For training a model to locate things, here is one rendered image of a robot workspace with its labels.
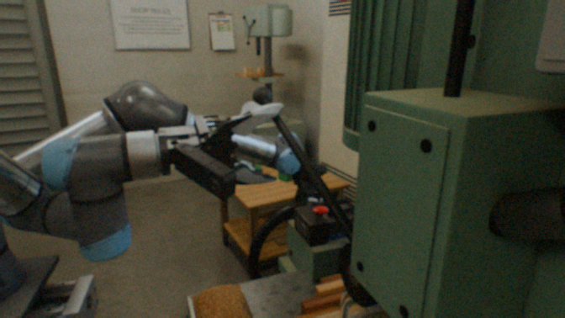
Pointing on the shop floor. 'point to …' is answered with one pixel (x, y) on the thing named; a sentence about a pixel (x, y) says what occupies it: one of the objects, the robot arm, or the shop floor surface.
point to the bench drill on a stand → (268, 12)
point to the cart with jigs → (245, 230)
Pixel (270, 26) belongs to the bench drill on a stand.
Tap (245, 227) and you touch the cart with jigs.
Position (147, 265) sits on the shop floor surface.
